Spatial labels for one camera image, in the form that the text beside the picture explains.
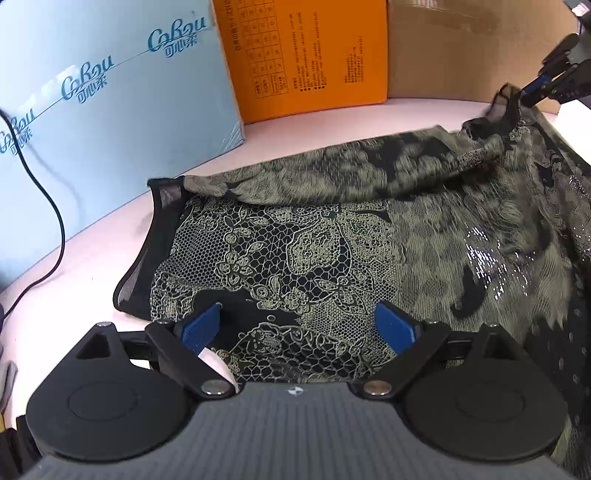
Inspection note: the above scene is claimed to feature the black bag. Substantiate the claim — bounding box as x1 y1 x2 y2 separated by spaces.
0 413 41 479

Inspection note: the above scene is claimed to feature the brown cardboard box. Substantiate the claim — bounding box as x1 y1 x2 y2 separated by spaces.
385 0 591 116

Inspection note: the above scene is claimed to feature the grey cloth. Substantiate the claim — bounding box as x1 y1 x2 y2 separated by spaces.
0 357 19 414

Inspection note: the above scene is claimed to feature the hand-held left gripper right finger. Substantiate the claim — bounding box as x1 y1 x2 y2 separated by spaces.
362 300 527 399

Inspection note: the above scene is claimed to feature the orange cardboard box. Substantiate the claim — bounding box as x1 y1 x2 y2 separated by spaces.
211 0 389 125

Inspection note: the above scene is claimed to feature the black lace-print garment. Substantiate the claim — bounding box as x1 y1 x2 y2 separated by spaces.
113 83 591 480

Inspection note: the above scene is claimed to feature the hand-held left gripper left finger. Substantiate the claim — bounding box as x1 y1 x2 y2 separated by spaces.
68 302 234 400

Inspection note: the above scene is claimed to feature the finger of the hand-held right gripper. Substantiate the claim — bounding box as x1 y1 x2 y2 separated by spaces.
537 33 581 75
520 62 591 108

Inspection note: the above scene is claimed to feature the white paper sheet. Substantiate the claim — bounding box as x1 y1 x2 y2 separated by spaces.
551 100 591 154

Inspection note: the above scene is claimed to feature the black cable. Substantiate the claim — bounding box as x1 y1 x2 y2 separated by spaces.
0 108 66 319

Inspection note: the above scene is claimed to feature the light blue cardboard box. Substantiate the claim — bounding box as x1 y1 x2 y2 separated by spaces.
0 0 246 289

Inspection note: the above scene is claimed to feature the white tag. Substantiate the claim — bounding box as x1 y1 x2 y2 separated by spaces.
199 347 239 394

